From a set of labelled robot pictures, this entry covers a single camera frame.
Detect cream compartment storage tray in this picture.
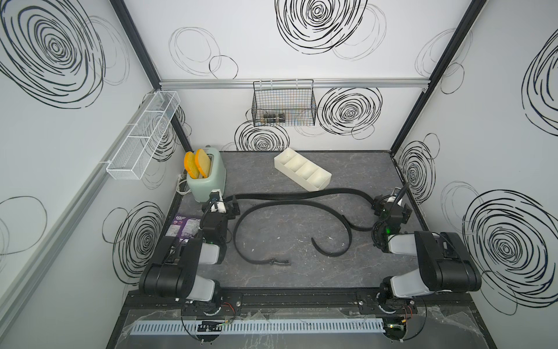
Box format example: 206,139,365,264
274,148,332,192

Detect black wire wall basket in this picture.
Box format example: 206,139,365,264
251,79,318,127

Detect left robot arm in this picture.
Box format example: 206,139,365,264
138,190,241,303

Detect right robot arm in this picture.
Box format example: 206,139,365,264
371,186,482,302

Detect right toast slice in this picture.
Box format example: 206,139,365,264
194,148,211,178

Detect white wire wall shelf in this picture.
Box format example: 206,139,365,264
106,90,180,180

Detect toast slice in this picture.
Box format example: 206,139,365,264
194,148,211,178
184,151,200,180

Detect mint green toaster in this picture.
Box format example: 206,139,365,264
186,147,226,203

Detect grey slotted cable duct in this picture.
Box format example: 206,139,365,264
129,318,385,337

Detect items in wire basket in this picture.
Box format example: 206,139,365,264
260,113,286,124

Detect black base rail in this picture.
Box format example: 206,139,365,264
121,287,473,316

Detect purple snack packet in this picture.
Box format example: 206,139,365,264
165,215,201,241

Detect left toast slice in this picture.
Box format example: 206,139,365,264
184,151,200,180

